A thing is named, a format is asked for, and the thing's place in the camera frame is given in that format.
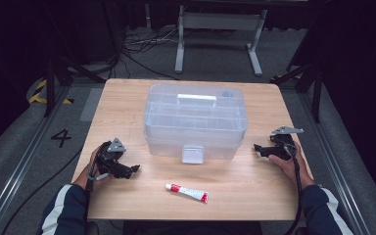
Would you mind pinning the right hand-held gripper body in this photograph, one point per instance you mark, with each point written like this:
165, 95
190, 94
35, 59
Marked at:
289, 130

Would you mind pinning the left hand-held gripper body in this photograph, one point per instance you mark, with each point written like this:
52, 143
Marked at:
116, 147

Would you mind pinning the red and white ointment tube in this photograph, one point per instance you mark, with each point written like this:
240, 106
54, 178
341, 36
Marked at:
189, 192

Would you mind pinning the clear plastic storage box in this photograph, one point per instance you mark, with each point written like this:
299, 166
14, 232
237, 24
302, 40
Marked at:
196, 127

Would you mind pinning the person's right hand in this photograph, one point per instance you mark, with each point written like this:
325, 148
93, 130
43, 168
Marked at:
285, 166

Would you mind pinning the person's left hand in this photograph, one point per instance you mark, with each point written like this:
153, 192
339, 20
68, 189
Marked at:
81, 179

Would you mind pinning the black metal stand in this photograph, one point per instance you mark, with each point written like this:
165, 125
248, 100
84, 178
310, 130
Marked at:
316, 91
49, 84

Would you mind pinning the grey metal stand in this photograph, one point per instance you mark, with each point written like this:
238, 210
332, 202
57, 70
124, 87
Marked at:
220, 21

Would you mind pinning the metal floor rail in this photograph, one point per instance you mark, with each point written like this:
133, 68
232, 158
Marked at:
336, 156
23, 166

